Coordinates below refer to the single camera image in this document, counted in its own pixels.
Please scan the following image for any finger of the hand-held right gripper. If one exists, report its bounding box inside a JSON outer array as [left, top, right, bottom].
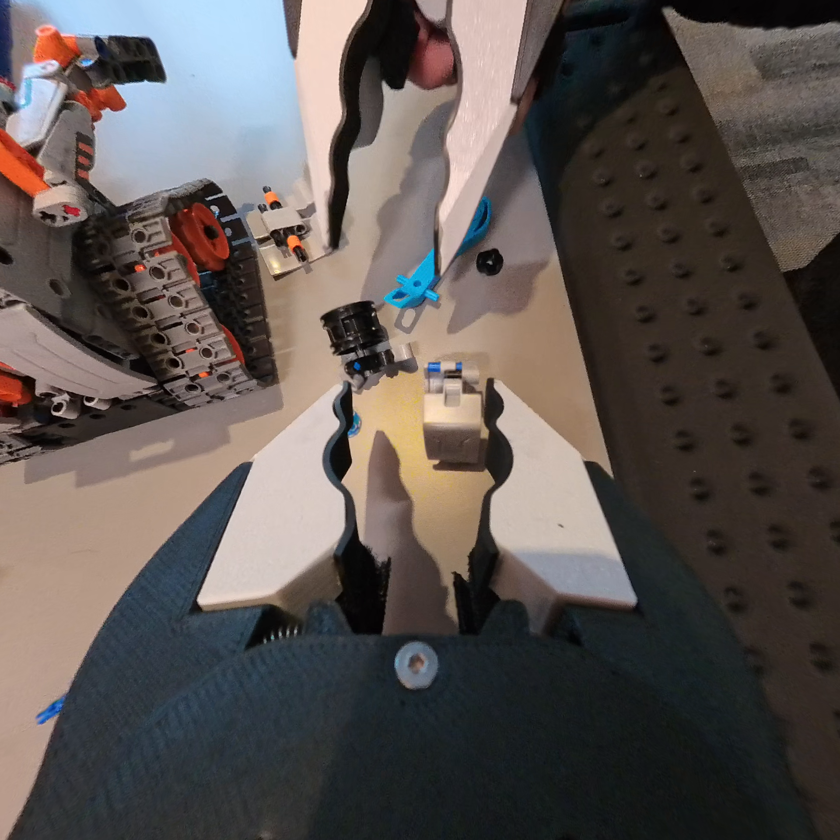
[[292, 0, 416, 250], [439, 0, 567, 279]]

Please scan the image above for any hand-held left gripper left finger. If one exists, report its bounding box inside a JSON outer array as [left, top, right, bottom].
[[197, 389, 363, 619]]

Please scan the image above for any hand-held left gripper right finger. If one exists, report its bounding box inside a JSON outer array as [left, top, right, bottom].
[[470, 380, 641, 619]]

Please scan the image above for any grey building brick block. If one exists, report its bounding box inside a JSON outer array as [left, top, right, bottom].
[[420, 355, 494, 468]]

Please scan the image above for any small black wheel assembly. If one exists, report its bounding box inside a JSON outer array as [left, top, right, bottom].
[[319, 300, 420, 389]]

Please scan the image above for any blue plastic separator tool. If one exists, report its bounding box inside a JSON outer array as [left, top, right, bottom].
[[388, 197, 494, 316]]

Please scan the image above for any person's right hand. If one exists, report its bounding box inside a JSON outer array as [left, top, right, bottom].
[[410, 20, 460, 93]]

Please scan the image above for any small grey orange connector assembly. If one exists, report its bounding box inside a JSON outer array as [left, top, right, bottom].
[[256, 187, 320, 277]]

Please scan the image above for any black perforated board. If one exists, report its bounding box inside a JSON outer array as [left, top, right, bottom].
[[525, 0, 840, 815]]

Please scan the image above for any grey orange tracked toy robot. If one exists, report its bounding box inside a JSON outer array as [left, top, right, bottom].
[[0, 20, 279, 463]]

